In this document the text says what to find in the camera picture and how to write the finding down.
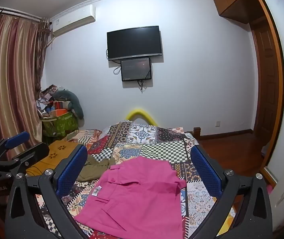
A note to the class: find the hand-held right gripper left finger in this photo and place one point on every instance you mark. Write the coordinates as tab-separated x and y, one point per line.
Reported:
72	165

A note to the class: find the wooden bed post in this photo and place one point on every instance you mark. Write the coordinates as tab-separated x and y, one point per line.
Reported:
197	132

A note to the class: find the striped red brown curtain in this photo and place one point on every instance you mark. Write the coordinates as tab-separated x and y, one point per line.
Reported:
9	79

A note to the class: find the striped orange bedding cloth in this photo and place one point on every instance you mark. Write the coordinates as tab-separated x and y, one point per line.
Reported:
89	135

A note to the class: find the black wall television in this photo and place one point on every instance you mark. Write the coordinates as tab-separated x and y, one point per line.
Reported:
134	43

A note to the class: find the pink pants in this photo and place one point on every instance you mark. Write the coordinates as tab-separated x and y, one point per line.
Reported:
132	199

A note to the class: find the wooden overhead cabinet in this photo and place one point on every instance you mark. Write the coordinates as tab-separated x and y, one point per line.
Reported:
234	0

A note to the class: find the dark curtain rod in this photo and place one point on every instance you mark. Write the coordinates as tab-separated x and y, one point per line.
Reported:
14	13

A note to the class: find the orange box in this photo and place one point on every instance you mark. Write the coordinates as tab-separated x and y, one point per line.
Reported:
60	112

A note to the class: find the olive green pants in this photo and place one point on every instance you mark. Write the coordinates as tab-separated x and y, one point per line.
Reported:
94	171

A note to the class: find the brown wooden door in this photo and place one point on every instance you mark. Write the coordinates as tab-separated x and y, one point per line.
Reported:
266	84

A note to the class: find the white wall socket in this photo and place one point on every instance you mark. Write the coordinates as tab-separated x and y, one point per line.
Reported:
217	123

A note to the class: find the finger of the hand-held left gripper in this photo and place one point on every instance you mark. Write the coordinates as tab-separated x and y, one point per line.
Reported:
17	140
36	153

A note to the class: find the yellow curved foam piece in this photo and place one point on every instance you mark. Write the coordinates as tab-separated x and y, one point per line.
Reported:
139	112

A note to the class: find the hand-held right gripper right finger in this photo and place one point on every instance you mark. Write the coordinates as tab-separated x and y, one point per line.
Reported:
204	169

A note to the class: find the patchwork patterned blanket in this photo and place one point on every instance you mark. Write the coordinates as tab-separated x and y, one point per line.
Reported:
156	149

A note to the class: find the white air conditioner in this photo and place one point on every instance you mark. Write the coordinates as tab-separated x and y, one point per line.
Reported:
72	20

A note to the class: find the small black wall monitor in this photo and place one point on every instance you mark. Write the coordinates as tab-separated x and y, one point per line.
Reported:
136	69

